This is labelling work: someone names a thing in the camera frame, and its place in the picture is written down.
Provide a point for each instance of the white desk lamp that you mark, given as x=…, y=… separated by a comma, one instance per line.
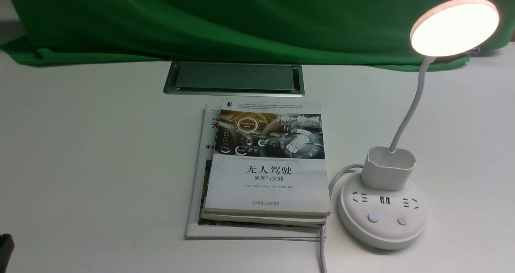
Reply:
x=378, y=204

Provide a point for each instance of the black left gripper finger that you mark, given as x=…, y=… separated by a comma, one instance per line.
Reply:
x=6, y=249

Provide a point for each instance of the green backdrop cloth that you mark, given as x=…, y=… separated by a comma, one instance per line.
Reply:
x=333, y=32

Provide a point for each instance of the white self-driving textbook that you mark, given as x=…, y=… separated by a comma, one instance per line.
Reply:
x=269, y=160

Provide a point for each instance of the large thin bottom book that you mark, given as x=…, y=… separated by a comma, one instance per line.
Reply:
x=198, y=228

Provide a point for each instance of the middle white book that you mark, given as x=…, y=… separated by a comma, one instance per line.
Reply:
x=301, y=222

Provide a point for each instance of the metal desk cable hatch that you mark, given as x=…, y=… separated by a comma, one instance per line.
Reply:
x=233, y=79

